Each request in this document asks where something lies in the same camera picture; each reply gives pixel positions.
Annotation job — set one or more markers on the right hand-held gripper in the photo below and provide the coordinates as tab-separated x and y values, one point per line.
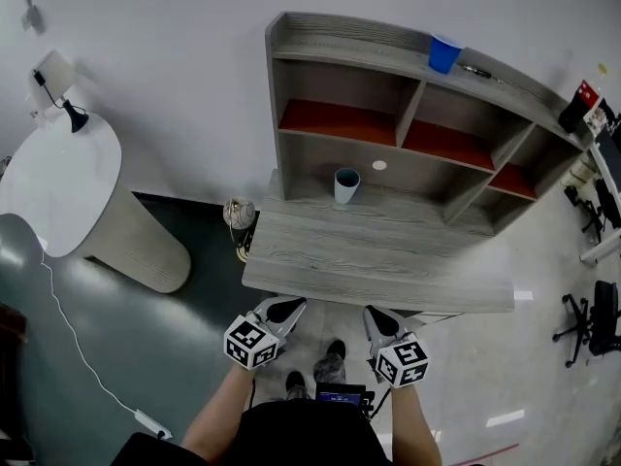
402	362

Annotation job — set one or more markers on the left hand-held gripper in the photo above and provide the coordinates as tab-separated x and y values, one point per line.
250	342

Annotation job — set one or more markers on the grey cup with teal inside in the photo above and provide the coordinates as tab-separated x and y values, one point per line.
345	192

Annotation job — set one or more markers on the grey wood-grain cabinet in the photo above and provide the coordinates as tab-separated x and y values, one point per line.
310	158

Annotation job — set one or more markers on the person's right forearm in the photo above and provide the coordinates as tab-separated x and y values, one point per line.
412	425

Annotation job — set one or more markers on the person's left forearm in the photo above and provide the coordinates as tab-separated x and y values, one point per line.
218	415

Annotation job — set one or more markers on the grey wood-grain table top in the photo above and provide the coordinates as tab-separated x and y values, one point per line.
364	260

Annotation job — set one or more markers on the white office desk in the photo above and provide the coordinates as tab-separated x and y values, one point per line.
604	248

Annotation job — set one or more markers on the blue plastic cup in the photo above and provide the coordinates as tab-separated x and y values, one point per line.
444	54

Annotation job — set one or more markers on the dark desk partition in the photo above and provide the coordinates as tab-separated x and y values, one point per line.
612	168

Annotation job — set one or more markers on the person's right shoe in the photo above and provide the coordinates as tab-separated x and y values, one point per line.
336	350

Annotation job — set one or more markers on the person's shoe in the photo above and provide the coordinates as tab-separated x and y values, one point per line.
336	350
295	379

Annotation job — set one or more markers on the person's left shoe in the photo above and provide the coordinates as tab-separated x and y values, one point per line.
295	379

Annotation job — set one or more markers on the person's right leg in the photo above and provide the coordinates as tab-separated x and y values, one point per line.
329	369

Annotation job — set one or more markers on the person's leg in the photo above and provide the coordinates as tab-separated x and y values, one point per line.
298	394
329	369

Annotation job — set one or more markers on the person's left leg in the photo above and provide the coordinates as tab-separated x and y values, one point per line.
298	394

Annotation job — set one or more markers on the black device with screen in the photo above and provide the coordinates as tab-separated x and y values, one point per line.
339	395

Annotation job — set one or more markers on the person's black clothing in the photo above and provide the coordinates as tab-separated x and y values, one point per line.
301	435

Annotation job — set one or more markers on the red floor tape strip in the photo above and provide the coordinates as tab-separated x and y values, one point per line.
485	454

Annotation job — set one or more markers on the white power strip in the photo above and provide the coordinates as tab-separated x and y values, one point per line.
150	421

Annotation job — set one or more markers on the black office chair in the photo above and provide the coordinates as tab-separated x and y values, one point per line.
606	207
604	323

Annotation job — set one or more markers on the cream storage boxes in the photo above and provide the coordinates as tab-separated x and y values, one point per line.
579	173

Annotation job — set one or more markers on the black pen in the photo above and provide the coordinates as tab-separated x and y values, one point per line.
480	72

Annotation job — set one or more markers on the cola bottle with red label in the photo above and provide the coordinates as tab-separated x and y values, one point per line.
572	112

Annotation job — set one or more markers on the dark wooden furniture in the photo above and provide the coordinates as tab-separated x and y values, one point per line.
9	381

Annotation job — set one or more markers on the white shade table lamp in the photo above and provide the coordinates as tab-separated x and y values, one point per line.
55	71

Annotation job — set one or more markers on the white curved pedestal table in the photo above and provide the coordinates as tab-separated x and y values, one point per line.
63	177

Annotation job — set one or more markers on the grey wall junction box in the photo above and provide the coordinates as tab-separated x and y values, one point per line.
33	18

